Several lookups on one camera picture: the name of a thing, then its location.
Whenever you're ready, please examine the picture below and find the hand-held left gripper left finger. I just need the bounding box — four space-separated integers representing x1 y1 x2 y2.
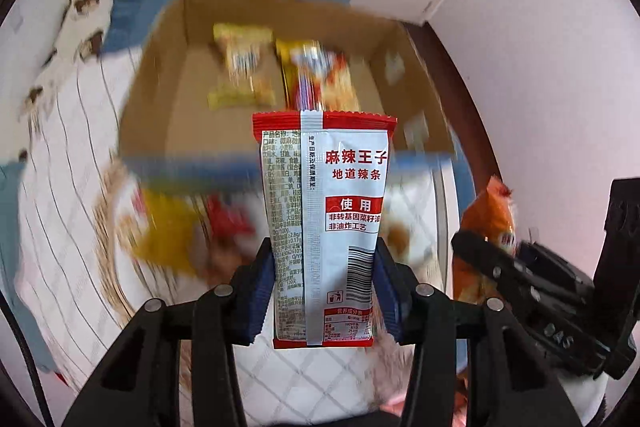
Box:
62 237 278 427

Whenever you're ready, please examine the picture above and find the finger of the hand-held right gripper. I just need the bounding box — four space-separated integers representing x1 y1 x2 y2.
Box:
450 230 507 282
515 240 568 269

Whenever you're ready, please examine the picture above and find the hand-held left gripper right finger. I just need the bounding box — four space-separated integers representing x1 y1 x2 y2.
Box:
372 237 583 427

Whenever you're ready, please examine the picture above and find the orange panda snack bag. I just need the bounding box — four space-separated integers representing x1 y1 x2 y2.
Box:
457 176 517 305

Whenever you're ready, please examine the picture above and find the round brown pastry packet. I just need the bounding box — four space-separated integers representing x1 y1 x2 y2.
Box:
382 216 437 269

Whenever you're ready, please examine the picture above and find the plain yellow snack packet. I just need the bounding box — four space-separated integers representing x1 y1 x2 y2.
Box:
132 189 202 275

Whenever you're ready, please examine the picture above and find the red and white snack packet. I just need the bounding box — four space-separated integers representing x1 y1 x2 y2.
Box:
251 109 398 350

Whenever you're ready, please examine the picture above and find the brown cardboard box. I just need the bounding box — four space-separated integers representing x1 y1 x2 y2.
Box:
117 0 458 164

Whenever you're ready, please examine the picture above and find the red and orange snack packet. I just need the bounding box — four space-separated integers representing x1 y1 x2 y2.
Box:
275 39 362 112

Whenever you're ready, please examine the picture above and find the yellow bread packet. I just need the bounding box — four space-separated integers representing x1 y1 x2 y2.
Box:
207 23 279 110

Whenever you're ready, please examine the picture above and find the blue blanket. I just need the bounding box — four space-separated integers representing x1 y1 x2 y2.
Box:
102 0 351 58

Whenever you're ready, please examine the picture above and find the cream animal print pillow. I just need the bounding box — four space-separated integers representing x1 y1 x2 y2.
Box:
20 0 117 120

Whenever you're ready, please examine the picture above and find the black cable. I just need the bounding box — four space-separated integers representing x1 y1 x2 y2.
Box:
0 297 53 427

